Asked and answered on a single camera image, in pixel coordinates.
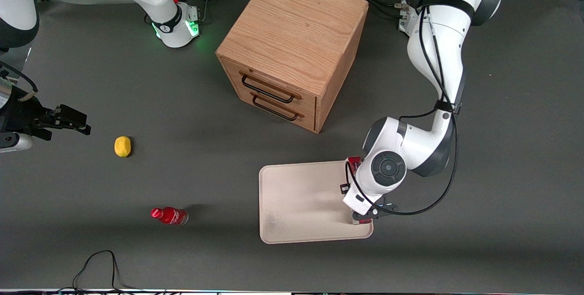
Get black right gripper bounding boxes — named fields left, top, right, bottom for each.
left=0, top=96, right=92, bottom=140

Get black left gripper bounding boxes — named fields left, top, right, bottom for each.
left=340, top=183, right=398, bottom=223

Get red cookie box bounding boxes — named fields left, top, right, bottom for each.
left=345, top=156, right=371, bottom=226

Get beige plastic tray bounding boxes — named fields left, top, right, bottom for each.
left=259, top=160, right=374, bottom=244

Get yellow lemon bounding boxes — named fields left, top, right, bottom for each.
left=114, top=136, right=132, bottom=158

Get red cola bottle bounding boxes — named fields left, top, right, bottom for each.
left=151, top=207, right=189, bottom=226

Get wooden drawer cabinet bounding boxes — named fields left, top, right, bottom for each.
left=215, top=0, right=369, bottom=134

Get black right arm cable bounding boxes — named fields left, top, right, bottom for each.
left=0, top=61, right=38, bottom=103

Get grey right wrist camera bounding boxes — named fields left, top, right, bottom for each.
left=0, top=132, right=34, bottom=153

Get black lower drawer handle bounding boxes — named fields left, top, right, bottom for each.
left=252, top=94, right=299, bottom=121

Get black drawer handle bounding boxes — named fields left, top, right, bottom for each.
left=240, top=73, right=296, bottom=104
left=252, top=94, right=299, bottom=121

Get thin black looped cable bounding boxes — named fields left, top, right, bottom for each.
left=72, top=250, right=138, bottom=294

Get black upper drawer handle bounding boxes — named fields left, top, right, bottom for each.
left=240, top=73, right=296, bottom=104

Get black left arm base cables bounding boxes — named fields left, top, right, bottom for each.
left=349, top=0, right=405, bottom=18

